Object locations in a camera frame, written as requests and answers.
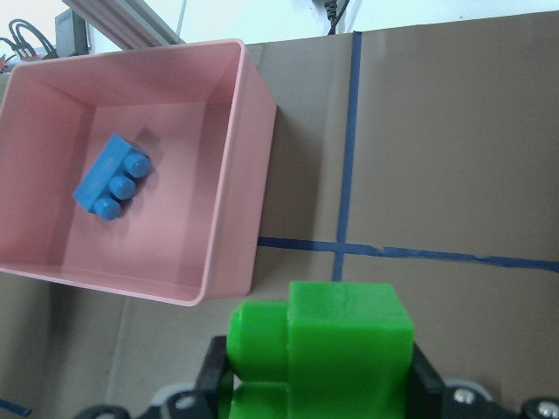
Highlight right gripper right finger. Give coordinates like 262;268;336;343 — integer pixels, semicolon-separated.
405;345;558;419

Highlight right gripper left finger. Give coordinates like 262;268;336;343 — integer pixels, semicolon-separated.
69;334;237;419

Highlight green toy block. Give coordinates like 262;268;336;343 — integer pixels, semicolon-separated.
226;281;415;418

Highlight blue toy block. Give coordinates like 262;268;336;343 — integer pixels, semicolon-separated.
72;134;152;222

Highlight pink plastic box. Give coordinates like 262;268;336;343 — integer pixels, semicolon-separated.
1;39;276;306

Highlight black power adapter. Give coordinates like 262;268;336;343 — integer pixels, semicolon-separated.
312;0;349;36

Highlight aluminium frame post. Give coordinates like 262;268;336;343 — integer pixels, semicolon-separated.
65;0;184;50

